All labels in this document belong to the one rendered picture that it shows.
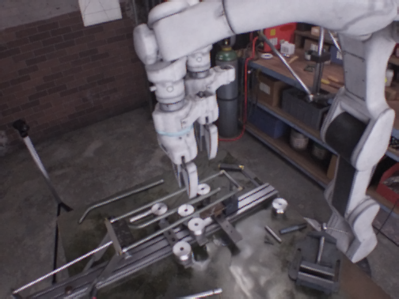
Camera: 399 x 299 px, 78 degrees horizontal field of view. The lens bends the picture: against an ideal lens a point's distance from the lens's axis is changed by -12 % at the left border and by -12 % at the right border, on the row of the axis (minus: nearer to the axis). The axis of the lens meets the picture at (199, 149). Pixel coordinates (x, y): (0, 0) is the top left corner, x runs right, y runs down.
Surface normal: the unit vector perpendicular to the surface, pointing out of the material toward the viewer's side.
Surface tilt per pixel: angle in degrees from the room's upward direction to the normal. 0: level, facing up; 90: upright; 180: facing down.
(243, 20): 107
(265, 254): 0
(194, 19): 71
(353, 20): 131
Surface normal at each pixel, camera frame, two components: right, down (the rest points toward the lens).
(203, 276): -0.07, -0.80
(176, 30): -0.31, 0.37
